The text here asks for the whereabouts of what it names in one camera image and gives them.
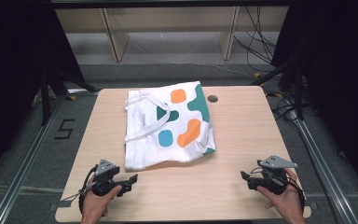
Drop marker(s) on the yellow tape piece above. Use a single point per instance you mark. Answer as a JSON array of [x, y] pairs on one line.
[[72, 97], [257, 75], [278, 94]]

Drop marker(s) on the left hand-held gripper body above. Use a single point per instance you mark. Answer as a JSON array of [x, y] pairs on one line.
[[105, 175]]

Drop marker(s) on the white tote bag coloured shapes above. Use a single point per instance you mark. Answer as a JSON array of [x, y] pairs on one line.
[[167, 130]]

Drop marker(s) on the person's right hand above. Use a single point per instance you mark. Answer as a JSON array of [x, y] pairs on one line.
[[284, 200]]

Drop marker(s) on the round dark table grommet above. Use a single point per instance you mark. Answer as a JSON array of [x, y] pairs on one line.
[[213, 99]]

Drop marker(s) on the black metal stand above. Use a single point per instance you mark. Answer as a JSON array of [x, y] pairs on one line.
[[293, 84], [51, 90]]

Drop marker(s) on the black curtain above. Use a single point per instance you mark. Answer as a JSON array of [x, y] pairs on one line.
[[338, 71], [15, 62]]

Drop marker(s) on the aluminium floor rail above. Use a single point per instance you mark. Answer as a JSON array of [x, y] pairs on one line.
[[323, 165], [28, 158]]

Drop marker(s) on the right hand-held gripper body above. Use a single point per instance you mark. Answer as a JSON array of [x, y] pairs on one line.
[[272, 178]]

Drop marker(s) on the person's left hand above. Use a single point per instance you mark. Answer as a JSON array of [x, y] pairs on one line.
[[97, 202]]

